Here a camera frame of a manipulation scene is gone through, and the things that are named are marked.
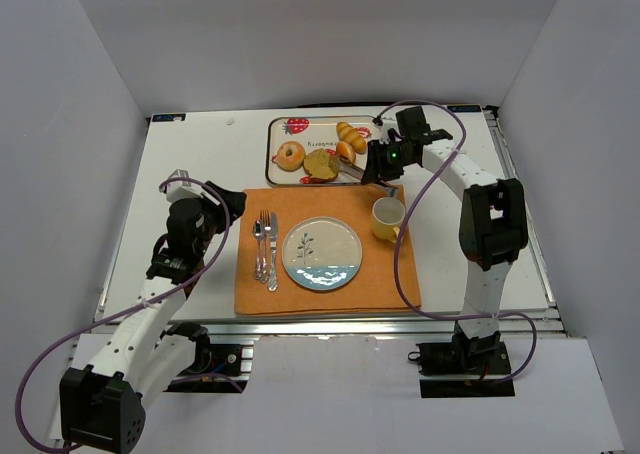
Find metal serving tongs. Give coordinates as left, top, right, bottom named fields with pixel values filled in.
left=340, top=159, right=399, bottom=199

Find brown bread slice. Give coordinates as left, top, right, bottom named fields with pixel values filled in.
left=303, top=149, right=340, bottom=183

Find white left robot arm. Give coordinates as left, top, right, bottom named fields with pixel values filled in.
left=59, top=174, right=247, bottom=453

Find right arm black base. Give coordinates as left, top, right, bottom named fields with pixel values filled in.
left=407, top=342, right=515, bottom=399

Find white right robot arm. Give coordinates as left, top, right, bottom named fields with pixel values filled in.
left=361, top=101, right=528, bottom=377

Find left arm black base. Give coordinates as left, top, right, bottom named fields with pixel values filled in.
left=160, top=322, right=251, bottom=394

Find striped long bread roll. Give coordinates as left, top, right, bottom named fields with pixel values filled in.
left=336, top=122, right=371, bottom=154

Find round golden bun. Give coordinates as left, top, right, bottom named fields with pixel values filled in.
left=335, top=141, right=357, bottom=165

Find silver spoon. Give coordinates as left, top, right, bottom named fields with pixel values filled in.
left=253, top=220, right=264, bottom=280

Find silver fork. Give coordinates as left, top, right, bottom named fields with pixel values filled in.
left=259, top=210, right=271, bottom=284

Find yellow ceramic mug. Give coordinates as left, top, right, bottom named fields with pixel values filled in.
left=371, top=197, right=406, bottom=242

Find blue label right corner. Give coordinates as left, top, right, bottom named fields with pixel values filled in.
left=447, top=104, right=483, bottom=114

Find blue label corner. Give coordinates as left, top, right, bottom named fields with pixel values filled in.
left=151, top=113, right=186, bottom=123
left=447, top=104, right=483, bottom=114

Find strawberry print white tray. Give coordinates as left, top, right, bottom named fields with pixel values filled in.
left=265, top=115, right=380, bottom=187

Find orange cloth placemat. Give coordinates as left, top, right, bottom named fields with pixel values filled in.
left=234, top=186, right=421, bottom=316

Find silver table knife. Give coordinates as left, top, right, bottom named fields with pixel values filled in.
left=267, top=212, right=278, bottom=292

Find sugared bagel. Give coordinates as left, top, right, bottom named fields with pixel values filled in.
left=275, top=141, right=306, bottom=172

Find blue label left corner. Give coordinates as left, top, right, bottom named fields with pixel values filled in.
left=151, top=113, right=186, bottom=123

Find white blue ceramic plate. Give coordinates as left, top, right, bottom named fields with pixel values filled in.
left=281, top=217, right=363, bottom=292

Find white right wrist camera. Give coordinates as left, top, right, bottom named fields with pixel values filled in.
left=372, top=116, right=402, bottom=144

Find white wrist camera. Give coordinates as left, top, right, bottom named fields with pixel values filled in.
left=159, top=169, right=202, bottom=203
left=372, top=116, right=402, bottom=144

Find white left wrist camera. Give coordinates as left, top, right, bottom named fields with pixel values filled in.
left=159, top=169, right=202, bottom=203

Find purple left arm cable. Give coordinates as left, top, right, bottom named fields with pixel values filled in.
left=13, top=177, right=244, bottom=453

